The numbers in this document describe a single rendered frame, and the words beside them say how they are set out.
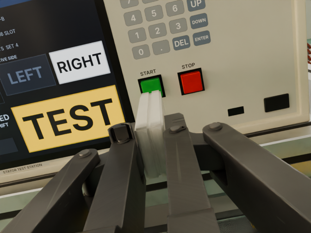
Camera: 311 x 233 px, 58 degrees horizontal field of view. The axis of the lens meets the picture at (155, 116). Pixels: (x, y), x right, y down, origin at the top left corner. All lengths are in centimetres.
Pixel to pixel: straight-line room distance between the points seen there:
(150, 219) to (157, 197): 21
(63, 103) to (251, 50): 19
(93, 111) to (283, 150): 18
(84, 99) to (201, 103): 11
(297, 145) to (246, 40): 11
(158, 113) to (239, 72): 14
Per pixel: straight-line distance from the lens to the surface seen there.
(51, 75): 28
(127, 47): 26
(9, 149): 33
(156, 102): 18
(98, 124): 29
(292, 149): 29
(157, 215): 49
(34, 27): 28
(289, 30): 29
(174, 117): 17
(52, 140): 31
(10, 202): 32
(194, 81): 27
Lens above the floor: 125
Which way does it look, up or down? 19 degrees down
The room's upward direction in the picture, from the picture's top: 13 degrees counter-clockwise
